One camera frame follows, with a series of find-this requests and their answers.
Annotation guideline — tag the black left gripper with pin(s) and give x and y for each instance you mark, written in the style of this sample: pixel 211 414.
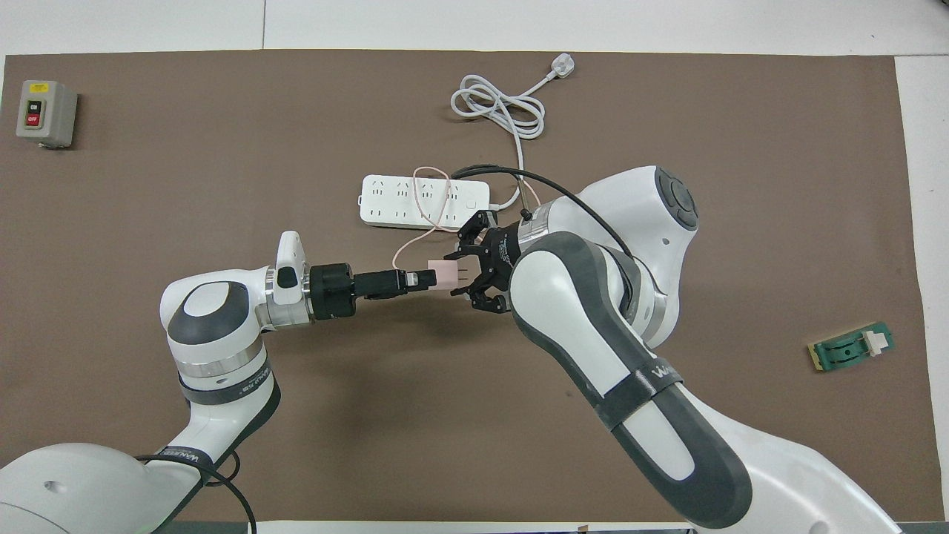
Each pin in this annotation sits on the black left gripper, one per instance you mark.
pixel 330 291

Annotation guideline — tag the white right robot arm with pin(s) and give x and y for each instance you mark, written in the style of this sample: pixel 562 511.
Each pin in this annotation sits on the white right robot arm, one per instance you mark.
pixel 615 334

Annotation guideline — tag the brown table mat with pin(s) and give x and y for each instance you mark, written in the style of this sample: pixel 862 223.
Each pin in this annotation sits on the brown table mat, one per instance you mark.
pixel 222 148

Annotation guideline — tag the green knife switch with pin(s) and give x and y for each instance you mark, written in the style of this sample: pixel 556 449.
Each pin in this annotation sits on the green knife switch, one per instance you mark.
pixel 849 348

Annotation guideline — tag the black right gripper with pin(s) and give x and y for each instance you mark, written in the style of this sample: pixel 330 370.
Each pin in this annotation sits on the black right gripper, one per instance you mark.
pixel 503 252

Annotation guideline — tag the pink charger block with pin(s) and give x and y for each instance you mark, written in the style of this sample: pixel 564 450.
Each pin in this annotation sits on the pink charger block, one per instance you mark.
pixel 447 275

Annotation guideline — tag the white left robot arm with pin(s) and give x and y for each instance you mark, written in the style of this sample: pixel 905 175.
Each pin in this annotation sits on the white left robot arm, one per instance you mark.
pixel 81 482

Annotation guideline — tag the white power strip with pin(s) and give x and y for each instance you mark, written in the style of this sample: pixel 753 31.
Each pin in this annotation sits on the white power strip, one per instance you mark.
pixel 389 200

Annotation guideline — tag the grey on-off switch box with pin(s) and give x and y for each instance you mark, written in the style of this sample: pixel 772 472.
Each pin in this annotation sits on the grey on-off switch box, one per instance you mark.
pixel 46 113

